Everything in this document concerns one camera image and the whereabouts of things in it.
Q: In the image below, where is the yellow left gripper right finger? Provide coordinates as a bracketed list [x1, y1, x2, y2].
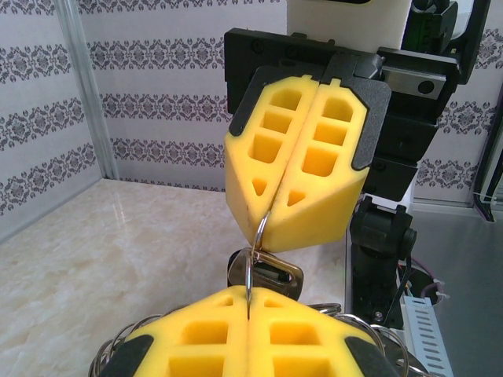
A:
[248, 288, 398, 377]

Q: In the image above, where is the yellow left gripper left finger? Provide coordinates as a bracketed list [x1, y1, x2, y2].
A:
[112, 285, 250, 377]

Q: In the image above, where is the silver split ring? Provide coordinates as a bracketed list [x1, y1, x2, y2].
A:
[252, 210, 273, 262]
[244, 250, 259, 320]

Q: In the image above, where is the black-headed metal key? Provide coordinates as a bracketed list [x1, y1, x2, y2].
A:
[226, 247, 306, 302]

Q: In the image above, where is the grey sheet metal shelf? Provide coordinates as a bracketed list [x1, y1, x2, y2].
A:
[408, 206, 503, 377]

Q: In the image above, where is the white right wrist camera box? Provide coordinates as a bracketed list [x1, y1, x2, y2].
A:
[285, 0, 413, 51]

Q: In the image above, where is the grey slotted cable duct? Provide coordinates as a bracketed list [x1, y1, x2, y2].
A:
[400, 295, 455, 377]

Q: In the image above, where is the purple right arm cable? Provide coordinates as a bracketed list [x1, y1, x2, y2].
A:
[404, 262, 449, 306]

